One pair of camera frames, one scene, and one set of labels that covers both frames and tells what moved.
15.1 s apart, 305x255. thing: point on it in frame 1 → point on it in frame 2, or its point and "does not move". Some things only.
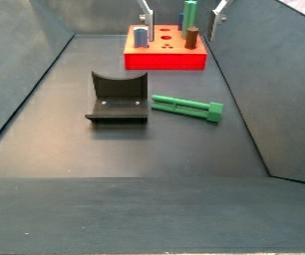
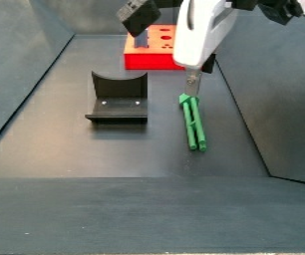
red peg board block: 165,53 does not move
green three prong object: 190,108 → 191,113
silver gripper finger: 148,17 → 190,83
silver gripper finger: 214,13 → 199,75
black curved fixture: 121,99 does not move
